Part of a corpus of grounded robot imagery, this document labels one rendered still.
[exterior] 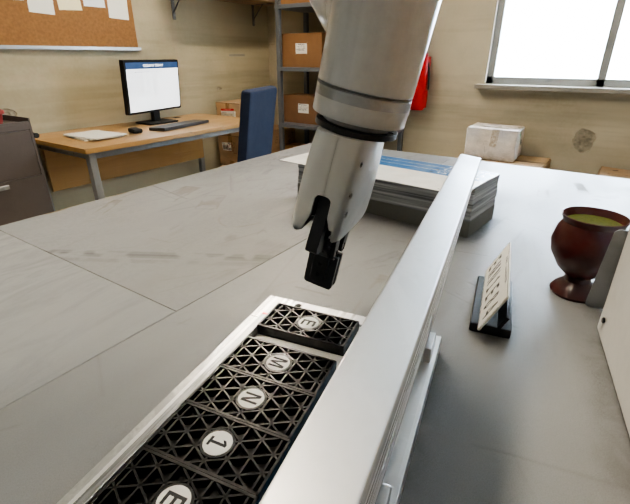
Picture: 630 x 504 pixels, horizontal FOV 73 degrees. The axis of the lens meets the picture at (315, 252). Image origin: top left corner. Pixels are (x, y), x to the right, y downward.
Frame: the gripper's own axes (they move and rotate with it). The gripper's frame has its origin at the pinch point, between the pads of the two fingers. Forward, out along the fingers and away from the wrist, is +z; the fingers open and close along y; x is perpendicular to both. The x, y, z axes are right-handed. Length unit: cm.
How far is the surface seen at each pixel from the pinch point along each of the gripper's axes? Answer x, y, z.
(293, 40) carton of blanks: -165, -329, 2
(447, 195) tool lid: 10.0, 11.3, -15.1
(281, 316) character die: -2.5, 2.9, 6.2
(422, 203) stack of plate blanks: 4.7, -39.1, 3.3
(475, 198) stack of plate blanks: 13.0, -37.9, -1.0
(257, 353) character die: -1.8, 9.3, 6.2
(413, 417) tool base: 13.6, 10.6, 3.9
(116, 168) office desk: -217, -183, 99
